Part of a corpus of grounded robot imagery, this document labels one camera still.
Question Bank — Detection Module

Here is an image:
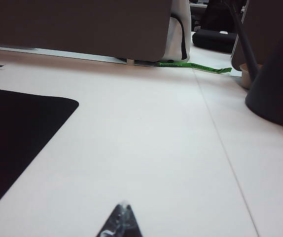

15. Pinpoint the black mouse pad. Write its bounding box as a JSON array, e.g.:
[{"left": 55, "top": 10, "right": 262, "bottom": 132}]
[{"left": 0, "top": 86, "right": 79, "bottom": 219}]

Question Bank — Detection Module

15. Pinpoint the brown divider panel white trim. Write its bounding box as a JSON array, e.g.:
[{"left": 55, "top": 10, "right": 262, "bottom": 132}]
[{"left": 231, "top": 0, "right": 283, "bottom": 71}]

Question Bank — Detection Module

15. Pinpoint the beige bowl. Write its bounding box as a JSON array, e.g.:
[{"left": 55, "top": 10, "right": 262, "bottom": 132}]
[{"left": 239, "top": 63, "right": 263, "bottom": 89}]

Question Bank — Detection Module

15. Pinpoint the white bag with black straps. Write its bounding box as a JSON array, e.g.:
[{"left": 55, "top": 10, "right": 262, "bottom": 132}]
[{"left": 160, "top": 0, "right": 191, "bottom": 62}]

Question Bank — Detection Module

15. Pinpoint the black rounded bag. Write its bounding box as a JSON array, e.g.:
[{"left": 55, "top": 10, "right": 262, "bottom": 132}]
[{"left": 200, "top": 0, "right": 236, "bottom": 32}]

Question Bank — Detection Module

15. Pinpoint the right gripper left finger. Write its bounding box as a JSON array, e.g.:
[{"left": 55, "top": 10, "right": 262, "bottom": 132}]
[{"left": 96, "top": 201, "right": 125, "bottom": 237}]

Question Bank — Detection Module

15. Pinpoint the dark cone-shaped stand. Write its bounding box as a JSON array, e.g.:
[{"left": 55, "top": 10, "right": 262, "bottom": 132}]
[{"left": 226, "top": 0, "right": 283, "bottom": 126}]

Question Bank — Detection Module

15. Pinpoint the green printed strap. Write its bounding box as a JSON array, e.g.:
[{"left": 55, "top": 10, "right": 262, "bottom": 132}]
[{"left": 156, "top": 61, "right": 233, "bottom": 75}]

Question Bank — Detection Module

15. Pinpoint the black padded case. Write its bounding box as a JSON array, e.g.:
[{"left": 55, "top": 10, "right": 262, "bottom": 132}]
[{"left": 192, "top": 29, "right": 238, "bottom": 53}]

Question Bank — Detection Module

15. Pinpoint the silver divider mounting rail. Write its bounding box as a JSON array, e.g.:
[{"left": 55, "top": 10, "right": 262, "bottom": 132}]
[{"left": 0, "top": 44, "right": 129, "bottom": 64}]

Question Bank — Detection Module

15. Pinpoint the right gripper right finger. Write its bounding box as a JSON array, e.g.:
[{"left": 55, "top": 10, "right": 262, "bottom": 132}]
[{"left": 123, "top": 201, "right": 143, "bottom": 237}]

